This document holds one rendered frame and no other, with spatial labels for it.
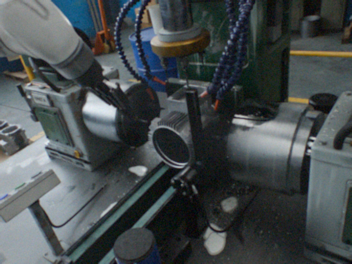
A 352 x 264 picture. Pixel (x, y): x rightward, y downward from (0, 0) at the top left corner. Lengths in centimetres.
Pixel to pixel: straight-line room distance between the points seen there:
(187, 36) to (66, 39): 35
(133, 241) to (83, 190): 85
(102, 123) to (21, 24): 56
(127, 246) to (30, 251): 73
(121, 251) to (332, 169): 48
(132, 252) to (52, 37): 44
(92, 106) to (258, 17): 64
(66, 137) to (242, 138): 79
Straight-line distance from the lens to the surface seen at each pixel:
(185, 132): 93
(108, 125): 113
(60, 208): 127
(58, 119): 133
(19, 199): 94
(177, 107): 100
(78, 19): 778
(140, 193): 101
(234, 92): 102
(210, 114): 103
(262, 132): 81
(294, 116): 82
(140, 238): 48
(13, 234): 128
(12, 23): 68
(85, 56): 74
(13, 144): 325
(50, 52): 70
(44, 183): 96
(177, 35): 91
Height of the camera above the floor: 157
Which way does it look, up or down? 31 degrees down
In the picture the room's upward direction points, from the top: 10 degrees counter-clockwise
